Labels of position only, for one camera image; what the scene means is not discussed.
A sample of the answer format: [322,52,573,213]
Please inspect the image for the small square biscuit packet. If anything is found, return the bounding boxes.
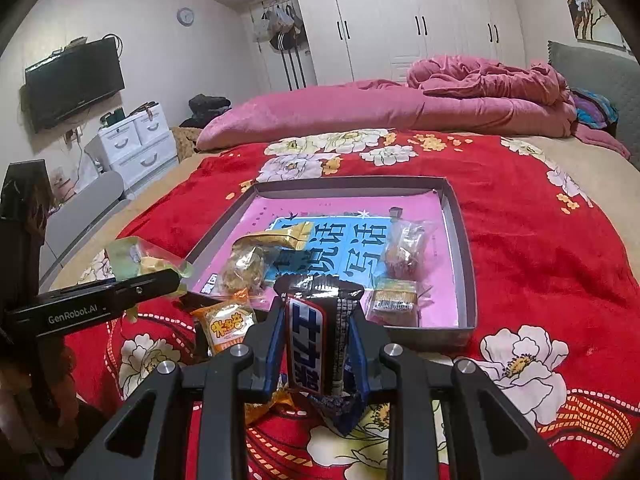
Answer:
[367,278,419,327]

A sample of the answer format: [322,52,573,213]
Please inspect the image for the black snickers bar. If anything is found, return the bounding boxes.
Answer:
[273,274,364,396]

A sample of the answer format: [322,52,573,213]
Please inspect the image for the orange snack packet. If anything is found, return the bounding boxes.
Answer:
[192,300,257,356]

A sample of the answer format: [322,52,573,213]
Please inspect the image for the clear bag of crackers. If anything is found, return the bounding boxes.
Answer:
[382,219,437,281]

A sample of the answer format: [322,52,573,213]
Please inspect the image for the clear bag brown cake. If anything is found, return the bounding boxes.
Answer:
[214,244,281,298]

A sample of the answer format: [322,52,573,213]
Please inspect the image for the pale green snack packet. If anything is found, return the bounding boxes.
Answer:
[103,235,194,323]

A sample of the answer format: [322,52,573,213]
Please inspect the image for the gold snack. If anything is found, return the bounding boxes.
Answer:
[232,221,314,252]

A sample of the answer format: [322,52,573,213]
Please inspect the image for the dark blue wafer packet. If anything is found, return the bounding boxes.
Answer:
[306,360,367,437]

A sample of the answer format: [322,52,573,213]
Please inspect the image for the pink blue chinese book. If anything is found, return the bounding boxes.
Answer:
[190,190,460,328]

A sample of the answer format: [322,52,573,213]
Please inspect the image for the grey shallow cardboard box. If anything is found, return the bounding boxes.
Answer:
[183,176,477,350]

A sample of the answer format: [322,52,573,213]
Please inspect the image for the red floral blanket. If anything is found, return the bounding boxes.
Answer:
[62,131,639,479]

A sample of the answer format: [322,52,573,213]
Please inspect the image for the white drawer cabinet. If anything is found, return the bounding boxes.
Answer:
[85,102,178,195]

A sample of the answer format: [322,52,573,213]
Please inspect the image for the pink quilt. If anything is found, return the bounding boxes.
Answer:
[196,55,630,158]

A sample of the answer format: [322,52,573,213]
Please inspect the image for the dark clothes pile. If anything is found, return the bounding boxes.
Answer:
[180,93,231,129]

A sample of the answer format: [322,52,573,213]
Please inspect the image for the white wardrobe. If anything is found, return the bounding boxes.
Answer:
[217,0,525,84]

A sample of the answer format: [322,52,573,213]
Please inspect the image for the purple teal clothes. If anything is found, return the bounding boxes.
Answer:
[572,88,620,136]

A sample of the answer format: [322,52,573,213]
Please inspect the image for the grey padded headboard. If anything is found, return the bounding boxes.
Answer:
[548,40,640,168]

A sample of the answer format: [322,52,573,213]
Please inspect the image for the black wall television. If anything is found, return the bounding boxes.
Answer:
[25,37,125,132]

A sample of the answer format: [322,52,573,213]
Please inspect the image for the round wall clock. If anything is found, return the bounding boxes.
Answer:
[176,8,195,27]

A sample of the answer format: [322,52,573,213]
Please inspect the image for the tree wall painting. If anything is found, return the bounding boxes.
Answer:
[566,0,628,51]

